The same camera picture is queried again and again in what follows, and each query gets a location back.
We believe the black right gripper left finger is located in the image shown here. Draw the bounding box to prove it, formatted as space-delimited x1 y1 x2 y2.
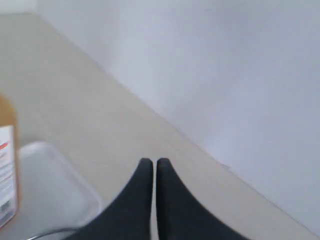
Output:
67 158 153 240

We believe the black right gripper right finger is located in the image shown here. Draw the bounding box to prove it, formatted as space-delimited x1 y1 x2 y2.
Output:
156 158 247 240

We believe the orange dish soap pump bottle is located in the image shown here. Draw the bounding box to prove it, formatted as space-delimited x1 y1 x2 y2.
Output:
0 96 20 228

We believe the steel mesh strainer basket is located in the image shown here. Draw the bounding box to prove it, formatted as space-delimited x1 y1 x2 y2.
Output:
27 226 80 240

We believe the white rectangular plastic tray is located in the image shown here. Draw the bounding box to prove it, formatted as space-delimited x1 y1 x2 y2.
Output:
0 141 103 240

